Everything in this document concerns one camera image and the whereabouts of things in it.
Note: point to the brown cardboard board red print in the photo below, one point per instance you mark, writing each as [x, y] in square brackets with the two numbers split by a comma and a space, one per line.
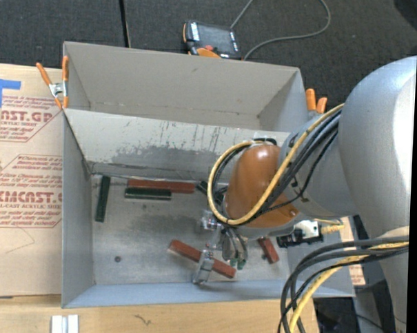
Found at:
[26, 230]

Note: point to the grey metal bin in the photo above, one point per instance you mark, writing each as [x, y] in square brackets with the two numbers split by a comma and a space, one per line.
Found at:
[150, 235]

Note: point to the red-brown flat block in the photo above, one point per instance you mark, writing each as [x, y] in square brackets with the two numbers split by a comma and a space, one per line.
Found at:
[186, 249]
[269, 250]
[159, 185]

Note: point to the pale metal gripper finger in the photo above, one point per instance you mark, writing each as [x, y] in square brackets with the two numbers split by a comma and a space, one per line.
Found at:
[205, 267]
[211, 223]

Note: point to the black cylinder on white bracket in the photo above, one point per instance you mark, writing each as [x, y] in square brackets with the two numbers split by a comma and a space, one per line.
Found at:
[305, 232]

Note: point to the dark green flat block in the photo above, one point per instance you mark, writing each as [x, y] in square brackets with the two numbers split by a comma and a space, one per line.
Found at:
[103, 199]
[148, 194]

